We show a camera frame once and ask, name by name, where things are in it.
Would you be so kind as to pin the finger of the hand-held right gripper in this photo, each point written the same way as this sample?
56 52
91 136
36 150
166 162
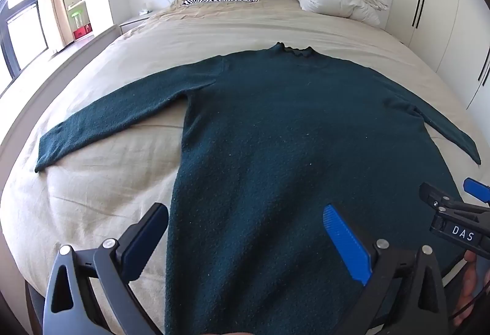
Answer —
434 197
476 188

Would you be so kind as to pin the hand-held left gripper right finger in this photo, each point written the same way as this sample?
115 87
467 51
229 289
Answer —
344 243

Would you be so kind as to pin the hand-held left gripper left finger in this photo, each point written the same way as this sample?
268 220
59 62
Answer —
147 237

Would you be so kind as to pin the dark green knit sweater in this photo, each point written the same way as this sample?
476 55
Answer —
287 147

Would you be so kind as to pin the person's right hand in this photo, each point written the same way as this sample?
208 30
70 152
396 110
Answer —
469 281

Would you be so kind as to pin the white wardrobe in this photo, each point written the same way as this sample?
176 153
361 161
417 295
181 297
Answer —
448 32

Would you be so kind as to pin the bed with beige sheet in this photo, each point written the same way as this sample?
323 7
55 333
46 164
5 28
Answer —
191 36

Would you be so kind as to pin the red box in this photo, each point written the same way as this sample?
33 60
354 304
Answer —
84 31

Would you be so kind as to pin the white nightstand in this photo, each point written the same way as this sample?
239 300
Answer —
134 21

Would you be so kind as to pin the tissue box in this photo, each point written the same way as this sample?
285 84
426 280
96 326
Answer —
144 11

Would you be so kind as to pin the green lidded clear container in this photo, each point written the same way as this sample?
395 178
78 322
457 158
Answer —
76 22

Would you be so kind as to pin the black framed window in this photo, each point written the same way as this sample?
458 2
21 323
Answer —
23 32

